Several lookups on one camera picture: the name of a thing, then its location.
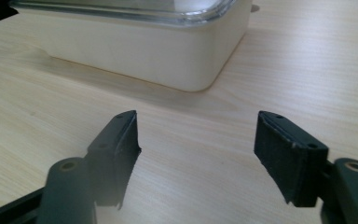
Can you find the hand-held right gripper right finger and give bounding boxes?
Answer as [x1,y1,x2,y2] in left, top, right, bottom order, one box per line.
[254,110,358,224]

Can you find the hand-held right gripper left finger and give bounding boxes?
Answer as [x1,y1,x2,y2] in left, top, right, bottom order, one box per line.
[36,109,143,224]

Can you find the cream plastic box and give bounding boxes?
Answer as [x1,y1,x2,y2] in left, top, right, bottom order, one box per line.
[13,0,254,92]

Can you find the clear plastic lid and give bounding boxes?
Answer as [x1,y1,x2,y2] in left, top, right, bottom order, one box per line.
[8,0,238,26]

